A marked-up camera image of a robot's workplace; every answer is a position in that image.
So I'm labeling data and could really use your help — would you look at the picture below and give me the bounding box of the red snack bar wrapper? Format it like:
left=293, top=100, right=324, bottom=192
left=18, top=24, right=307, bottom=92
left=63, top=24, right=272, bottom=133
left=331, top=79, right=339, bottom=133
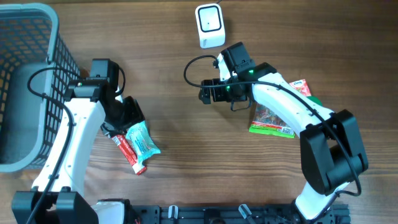
left=111, top=134, right=147, bottom=175

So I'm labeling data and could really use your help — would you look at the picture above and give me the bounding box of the mint green wipes pouch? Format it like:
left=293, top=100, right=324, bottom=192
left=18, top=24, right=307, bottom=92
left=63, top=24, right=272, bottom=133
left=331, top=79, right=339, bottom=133
left=126, top=121, right=161, bottom=164

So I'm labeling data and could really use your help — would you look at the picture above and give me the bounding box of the green gummy candy bag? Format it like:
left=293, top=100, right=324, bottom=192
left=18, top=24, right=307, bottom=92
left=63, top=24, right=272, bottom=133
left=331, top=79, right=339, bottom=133
left=249, top=104, right=295, bottom=138

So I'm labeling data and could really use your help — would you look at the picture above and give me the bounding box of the small red white packet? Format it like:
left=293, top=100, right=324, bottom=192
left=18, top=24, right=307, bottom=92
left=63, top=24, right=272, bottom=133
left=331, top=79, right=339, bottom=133
left=289, top=79, right=312, bottom=96

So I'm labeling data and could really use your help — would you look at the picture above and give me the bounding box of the green lid spice jar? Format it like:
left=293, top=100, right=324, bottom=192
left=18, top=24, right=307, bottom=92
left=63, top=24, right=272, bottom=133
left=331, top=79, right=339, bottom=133
left=307, top=96, right=323, bottom=106

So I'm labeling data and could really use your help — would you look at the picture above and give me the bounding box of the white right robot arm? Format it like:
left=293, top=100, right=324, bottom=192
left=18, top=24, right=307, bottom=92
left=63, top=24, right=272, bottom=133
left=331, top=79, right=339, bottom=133
left=198, top=42, right=369, bottom=223

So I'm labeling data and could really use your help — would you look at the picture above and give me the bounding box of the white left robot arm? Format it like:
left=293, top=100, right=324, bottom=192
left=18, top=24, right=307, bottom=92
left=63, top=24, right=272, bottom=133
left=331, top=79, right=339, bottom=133
left=12, top=59, right=144, bottom=223

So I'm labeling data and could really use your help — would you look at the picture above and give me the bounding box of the white barcode scanner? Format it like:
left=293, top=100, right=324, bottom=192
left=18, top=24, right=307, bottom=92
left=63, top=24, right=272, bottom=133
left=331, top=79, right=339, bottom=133
left=195, top=3, right=226, bottom=49

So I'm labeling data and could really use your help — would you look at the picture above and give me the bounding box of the grey plastic mesh basket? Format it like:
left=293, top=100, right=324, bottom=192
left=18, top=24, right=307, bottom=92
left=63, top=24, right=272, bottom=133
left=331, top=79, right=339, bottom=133
left=1, top=3, right=80, bottom=172

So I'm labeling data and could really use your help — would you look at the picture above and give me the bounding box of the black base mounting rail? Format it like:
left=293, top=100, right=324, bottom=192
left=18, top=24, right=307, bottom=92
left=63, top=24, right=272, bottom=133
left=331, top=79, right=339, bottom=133
left=130, top=203, right=351, bottom=224

